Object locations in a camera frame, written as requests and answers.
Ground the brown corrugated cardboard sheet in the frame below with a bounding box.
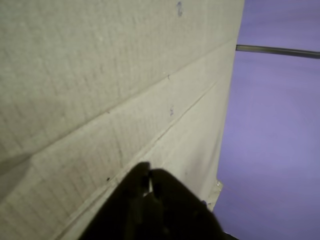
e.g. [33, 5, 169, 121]
[0, 0, 246, 240]

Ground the dark thin rod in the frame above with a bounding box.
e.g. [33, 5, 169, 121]
[235, 44, 320, 60]

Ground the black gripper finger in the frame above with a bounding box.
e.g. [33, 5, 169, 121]
[136, 168, 227, 240]
[77, 161, 151, 240]

